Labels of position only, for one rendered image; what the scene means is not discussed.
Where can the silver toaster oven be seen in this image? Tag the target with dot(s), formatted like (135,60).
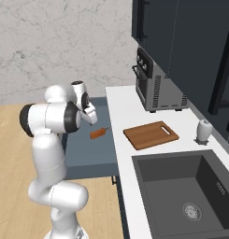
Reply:
(156,90)

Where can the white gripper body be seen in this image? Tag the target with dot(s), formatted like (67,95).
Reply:
(89,114)

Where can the white shaker on grey base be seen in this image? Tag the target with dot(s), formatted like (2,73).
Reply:
(203,130)

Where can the dark blue base cabinet front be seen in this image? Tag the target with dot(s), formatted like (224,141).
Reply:
(122,211)

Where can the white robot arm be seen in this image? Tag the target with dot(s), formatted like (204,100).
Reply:
(47,161)

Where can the blue-grey open drawer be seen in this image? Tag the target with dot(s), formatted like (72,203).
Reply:
(88,152)

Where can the wide dark cupboard door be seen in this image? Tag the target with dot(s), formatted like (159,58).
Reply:
(200,49)

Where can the wooden cutting board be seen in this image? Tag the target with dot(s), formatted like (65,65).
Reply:
(150,135)

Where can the dark grey sink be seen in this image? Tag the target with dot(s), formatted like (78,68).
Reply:
(181,189)

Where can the narrow dark cupboard door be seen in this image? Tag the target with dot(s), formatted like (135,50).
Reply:
(158,28)

